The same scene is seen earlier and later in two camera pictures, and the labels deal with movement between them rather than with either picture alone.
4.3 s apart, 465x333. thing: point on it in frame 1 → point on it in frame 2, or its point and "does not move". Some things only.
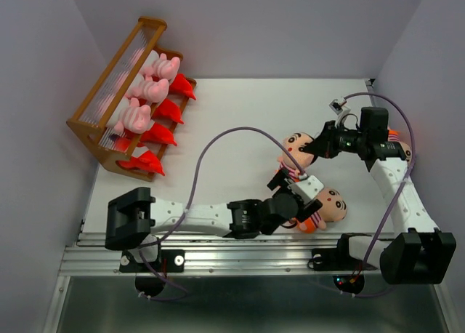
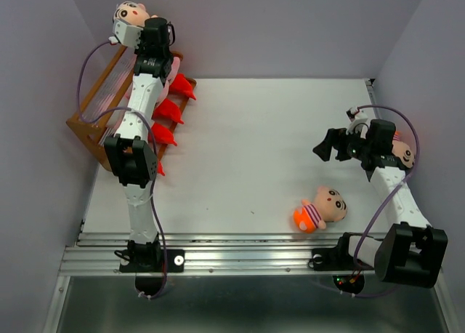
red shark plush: (180, 85) does not move
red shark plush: (155, 132) does not move
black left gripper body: (281, 180) → (140, 49)
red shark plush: (168, 109) does not move
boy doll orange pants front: (333, 209) does not move
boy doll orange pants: (293, 142) → (133, 12)
